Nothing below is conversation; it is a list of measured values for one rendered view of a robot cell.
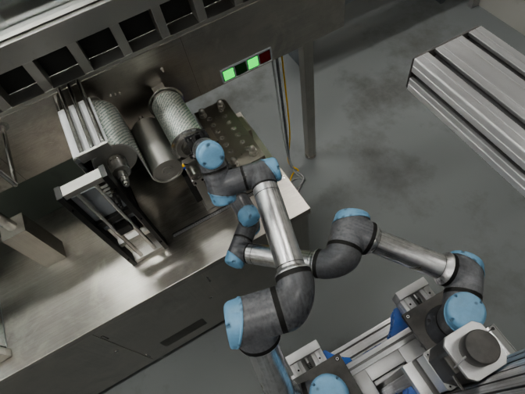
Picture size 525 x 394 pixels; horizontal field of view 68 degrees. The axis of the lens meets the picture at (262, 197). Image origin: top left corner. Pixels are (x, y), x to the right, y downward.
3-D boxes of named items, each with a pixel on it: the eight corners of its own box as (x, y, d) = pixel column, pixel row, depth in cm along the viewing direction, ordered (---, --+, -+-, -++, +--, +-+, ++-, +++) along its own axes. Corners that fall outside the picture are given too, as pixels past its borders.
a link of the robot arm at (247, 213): (244, 232, 142) (240, 221, 134) (231, 209, 147) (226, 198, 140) (263, 221, 143) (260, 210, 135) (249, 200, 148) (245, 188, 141)
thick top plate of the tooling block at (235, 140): (233, 180, 165) (231, 173, 160) (197, 122, 186) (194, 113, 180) (266, 163, 168) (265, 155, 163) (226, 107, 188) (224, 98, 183)
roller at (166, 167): (159, 187, 151) (148, 170, 141) (139, 145, 164) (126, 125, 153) (187, 173, 152) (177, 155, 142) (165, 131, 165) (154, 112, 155)
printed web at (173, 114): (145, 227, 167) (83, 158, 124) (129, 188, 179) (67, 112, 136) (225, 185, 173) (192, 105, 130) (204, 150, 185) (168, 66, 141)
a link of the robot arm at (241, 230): (236, 242, 152) (230, 230, 143) (245, 217, 157) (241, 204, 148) (255, 247, 150) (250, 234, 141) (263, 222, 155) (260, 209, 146)
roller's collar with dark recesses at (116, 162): (116, 182, 131) (108, 172, 125) (112, 170, 134) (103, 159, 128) (134, 173, 132) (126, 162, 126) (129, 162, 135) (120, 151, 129)
